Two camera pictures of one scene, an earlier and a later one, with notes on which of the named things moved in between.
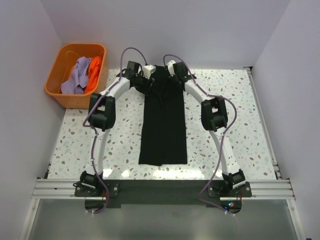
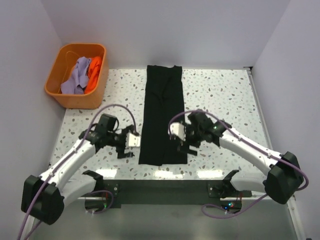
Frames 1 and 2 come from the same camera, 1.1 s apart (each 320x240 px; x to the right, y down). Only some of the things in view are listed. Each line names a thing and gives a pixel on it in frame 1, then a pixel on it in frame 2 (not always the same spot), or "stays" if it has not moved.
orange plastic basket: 67,56 stays
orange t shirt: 94,73 stays
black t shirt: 163,136 stays
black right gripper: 174,78 → 183,147
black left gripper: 145,88 → 120,150
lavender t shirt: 79,80 stays
